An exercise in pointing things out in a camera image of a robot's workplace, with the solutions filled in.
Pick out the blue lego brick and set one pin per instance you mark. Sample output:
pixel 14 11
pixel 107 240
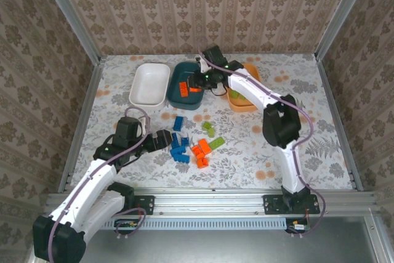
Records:
pixel 178 123
pixel 184 142
pixel 176 153
pixel 183 159
pixel 175 141

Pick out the long green lego brick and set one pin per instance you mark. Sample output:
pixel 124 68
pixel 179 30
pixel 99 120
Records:
pixel 217 143

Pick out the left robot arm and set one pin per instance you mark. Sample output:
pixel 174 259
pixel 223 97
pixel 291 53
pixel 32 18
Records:
pixel 89 187

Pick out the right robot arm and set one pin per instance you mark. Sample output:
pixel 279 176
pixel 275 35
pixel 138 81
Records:
pixel 289 167

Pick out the dark teal plastic container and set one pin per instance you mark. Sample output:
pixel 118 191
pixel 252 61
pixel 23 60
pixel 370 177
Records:
pixel 174 75

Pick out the orange plastic container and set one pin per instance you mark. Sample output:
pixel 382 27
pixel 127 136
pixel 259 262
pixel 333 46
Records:
pixel 243 107

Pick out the white plastic container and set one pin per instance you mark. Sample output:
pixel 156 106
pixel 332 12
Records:
pixel 147 90

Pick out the small circuit board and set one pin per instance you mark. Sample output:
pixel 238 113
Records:
pixel 126 223
pixel 298 226

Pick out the grey metal panel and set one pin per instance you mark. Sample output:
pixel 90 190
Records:
pixel 215 247

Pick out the aluminium side rail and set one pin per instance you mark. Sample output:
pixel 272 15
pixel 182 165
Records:
pixel 338 121
pixel 80 124

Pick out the black mount plate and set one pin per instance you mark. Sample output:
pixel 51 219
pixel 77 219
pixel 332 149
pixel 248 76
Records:
pixel 272 204
pixel 146 204

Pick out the aluminium front rail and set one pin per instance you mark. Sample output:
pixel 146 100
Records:
pixel 209 201

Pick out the aluminium frame post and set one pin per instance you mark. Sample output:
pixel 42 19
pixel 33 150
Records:
pixel 71 13
pixel 341 13

